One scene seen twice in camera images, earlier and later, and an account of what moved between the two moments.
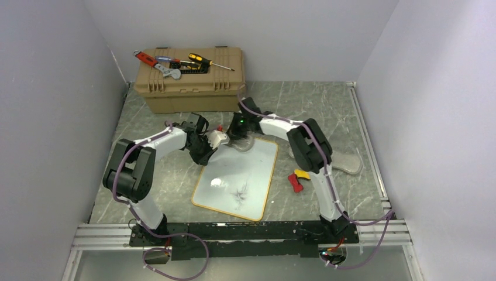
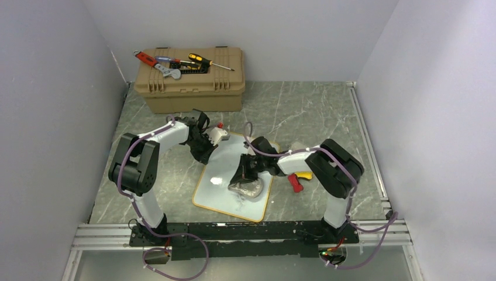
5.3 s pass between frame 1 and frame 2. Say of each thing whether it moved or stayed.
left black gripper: stayed
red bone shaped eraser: stayed
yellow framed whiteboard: stayed
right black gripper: moved
